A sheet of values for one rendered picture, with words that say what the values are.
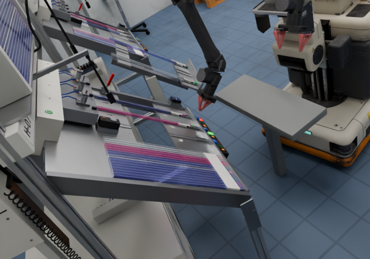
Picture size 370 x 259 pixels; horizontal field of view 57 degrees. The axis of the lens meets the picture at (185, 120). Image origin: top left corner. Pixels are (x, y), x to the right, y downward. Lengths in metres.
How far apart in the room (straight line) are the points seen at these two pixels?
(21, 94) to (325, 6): 1.64
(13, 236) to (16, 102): 0.39
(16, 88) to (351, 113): 1.81
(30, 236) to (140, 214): 0.56
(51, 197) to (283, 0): 1.04
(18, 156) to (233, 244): 1.43
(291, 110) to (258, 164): 0.69
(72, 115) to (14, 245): 0.44
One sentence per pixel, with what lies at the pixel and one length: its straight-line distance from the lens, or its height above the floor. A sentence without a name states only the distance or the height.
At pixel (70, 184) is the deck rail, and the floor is 1.15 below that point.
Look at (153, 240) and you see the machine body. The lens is 1.44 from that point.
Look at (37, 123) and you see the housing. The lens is 1.11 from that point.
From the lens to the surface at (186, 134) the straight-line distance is 1.52.
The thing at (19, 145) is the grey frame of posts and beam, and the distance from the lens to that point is 0.88.
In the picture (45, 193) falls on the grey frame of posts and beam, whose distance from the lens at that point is 0.97.
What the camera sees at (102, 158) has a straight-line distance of 1.13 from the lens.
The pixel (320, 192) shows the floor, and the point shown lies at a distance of 2.18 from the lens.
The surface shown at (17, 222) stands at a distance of 1.09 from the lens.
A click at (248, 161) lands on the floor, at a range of 2.40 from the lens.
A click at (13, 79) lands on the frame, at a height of 1.44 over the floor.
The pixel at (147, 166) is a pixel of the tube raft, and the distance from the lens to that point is 1.15.
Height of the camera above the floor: 1.73
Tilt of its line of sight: 36 degrees down
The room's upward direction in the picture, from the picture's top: 23 degrees counter-clockwise
